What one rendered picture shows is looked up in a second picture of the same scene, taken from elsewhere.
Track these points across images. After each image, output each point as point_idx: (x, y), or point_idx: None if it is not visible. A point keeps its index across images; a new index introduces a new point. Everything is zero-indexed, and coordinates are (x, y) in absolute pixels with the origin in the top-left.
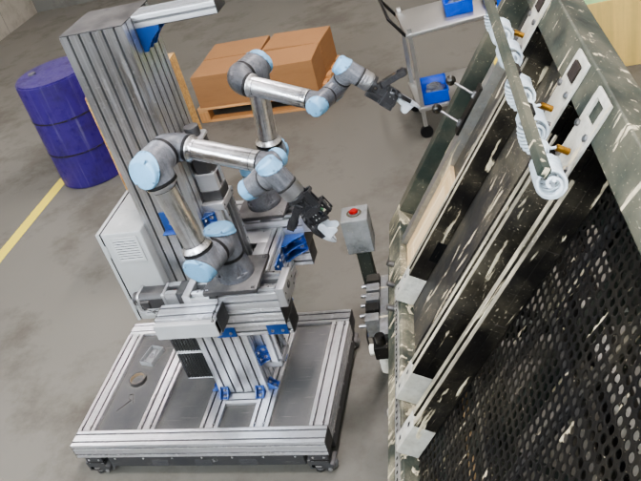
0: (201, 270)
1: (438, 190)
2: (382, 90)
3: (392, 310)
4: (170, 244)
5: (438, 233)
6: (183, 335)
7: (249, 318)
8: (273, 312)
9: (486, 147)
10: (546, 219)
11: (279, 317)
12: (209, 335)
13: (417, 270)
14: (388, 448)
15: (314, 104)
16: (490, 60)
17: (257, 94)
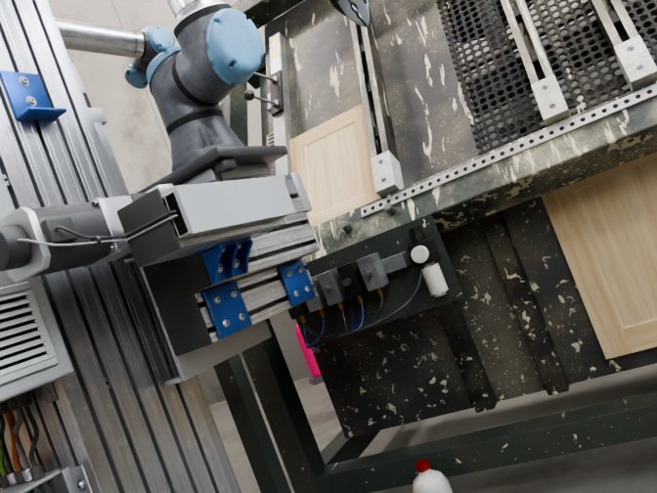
0: (251, 28)
1: (297, 159)
2: None
3: (395, 208)
4: (23, 162)
5: (382, 102)
6: (240, 212)
7: (275, 241)
8: (299, 225)
9: (369, 25)
10: None
11: (310, 234)
12: (282, 210)
13: (389, 145)
14: (629, 131)
15: (164, 30)
16: (239, 102)
17: (64, 27)
